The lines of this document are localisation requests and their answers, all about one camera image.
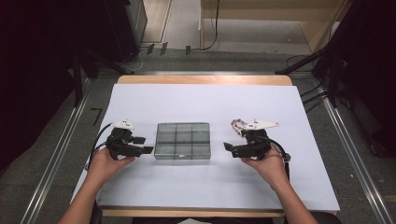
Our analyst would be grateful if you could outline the metal floor rail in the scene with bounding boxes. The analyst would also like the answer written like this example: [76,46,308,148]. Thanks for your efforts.
[19,77,92,224]
[313,79,396,224]

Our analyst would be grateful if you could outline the black hanging cable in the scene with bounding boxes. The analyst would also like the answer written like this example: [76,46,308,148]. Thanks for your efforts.
[200,0,220,51]

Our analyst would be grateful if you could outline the black floor cables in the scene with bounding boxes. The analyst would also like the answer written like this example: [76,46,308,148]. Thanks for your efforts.
[299,83,330,114]

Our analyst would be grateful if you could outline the clear plastic compartment box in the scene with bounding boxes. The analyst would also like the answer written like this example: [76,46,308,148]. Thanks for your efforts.
[153,121,212,161]

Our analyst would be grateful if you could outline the dark curtain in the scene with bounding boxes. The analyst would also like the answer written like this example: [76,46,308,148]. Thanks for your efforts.
[0,0,110,175]
[314,0,396,158]

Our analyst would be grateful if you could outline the black stand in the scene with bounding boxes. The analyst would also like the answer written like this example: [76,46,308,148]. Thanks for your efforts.
[70,46,135,108]
[275,31,348,108]

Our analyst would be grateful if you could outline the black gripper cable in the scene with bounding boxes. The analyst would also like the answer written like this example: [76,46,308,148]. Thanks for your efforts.
[263,136,292,182]
[84,122,114,172]

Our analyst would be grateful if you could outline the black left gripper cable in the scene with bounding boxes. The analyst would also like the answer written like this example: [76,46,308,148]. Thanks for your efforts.
[84,122,114,172]

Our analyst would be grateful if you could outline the person's right hand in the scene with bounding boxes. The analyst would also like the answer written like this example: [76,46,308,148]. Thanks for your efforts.
[241,146,291,191]

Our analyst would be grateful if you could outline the white table sheet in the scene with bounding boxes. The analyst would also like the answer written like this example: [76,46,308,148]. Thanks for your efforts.
[70,83,341,213]

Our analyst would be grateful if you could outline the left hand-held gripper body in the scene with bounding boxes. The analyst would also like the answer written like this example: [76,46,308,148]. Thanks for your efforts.
[106,119,144,161]

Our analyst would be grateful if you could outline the person's left hand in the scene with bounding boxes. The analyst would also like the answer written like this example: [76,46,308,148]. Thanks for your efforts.
[88,146,136,188]

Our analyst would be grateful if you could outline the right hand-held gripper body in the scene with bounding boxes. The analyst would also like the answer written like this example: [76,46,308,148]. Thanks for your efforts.
[235,119,280,161]

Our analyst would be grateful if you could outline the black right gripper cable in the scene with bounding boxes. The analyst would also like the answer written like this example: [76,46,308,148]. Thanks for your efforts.
[263,136,292,182]

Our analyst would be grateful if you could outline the person's dark clothing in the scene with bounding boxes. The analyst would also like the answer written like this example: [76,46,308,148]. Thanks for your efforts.
[130,217,276,224]

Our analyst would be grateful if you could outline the wooden shelf unit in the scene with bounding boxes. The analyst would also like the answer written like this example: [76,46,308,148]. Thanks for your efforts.
[199,0,354,54]

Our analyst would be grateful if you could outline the wooden table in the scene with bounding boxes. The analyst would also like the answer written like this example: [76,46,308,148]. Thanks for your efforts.
[101,74,293,218]

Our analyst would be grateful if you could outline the white floor cable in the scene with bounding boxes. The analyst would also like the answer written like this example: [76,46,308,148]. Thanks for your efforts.
[123,46,147,72]

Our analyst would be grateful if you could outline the black cabinet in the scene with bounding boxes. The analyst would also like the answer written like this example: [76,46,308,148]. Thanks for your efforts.
[102,0,149,63]

